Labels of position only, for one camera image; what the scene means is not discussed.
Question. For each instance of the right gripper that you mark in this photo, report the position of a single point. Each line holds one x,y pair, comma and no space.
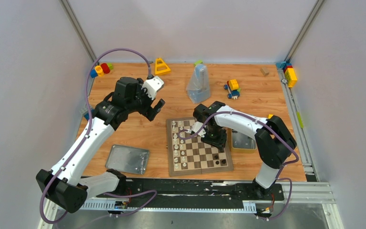
219,143

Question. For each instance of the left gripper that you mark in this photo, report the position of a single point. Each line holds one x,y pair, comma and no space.
147,105

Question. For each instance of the silver metal tin box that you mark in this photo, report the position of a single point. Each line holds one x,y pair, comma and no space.
241,143

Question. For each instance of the wooden chess board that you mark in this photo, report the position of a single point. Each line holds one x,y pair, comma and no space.
192,156

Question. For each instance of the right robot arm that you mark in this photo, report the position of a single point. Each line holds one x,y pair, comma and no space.
273,139

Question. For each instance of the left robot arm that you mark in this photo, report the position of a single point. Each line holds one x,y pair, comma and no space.
63,184

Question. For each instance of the yellow trapezoid toy block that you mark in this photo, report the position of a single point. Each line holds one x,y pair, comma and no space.
161,67

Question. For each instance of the red cylinder block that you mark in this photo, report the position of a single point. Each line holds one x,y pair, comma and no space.
105,68

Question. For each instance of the clear bubble wrap bag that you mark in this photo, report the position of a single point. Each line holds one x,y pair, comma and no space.
198,88

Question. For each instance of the toy car blocks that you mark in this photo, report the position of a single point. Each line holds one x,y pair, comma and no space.
233,89

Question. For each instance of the yellow cylinder block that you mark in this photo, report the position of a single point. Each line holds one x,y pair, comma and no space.
99,71

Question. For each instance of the blue cube block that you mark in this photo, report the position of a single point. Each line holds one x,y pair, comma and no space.
93,73

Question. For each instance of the blue lego brick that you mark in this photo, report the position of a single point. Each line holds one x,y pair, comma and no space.
86,113

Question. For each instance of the silver tin lid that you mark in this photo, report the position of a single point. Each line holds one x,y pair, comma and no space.
128,159

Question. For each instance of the grey lego brick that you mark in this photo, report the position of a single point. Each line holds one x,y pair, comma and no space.
83,110

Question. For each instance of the green block behind bag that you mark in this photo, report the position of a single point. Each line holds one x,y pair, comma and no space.
198,62

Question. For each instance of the small wooden block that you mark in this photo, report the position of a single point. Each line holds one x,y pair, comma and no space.
264,71

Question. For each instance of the stacked coloured bricks corner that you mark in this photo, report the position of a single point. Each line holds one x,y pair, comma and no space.
289,73

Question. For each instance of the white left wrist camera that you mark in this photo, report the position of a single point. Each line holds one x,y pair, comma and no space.
153,86

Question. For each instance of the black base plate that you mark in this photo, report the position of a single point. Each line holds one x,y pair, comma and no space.
235,189

